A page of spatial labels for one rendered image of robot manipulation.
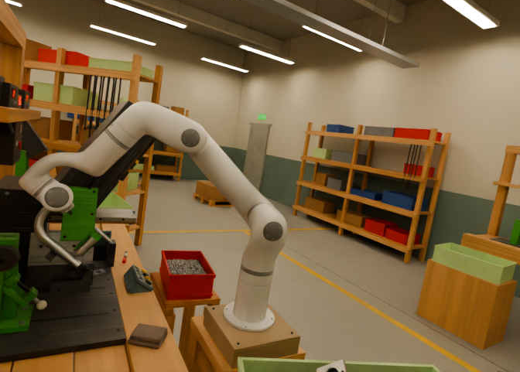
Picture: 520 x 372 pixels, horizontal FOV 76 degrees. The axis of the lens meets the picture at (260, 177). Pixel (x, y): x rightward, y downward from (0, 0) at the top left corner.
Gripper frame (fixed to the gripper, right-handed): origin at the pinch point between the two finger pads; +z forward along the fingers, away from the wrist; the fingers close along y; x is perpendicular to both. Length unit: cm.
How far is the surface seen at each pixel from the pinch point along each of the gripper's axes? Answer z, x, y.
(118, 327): -26, 13, -43
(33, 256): 5.1, 18.8, -10.5
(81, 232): 2.9, 1.9, -14.4
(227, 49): 816, -687, 111
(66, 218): 2.9, 2.3, -6.6
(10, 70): 63, -27, 69
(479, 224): 131, -395, -385
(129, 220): 15.0, -15.5, -24.0
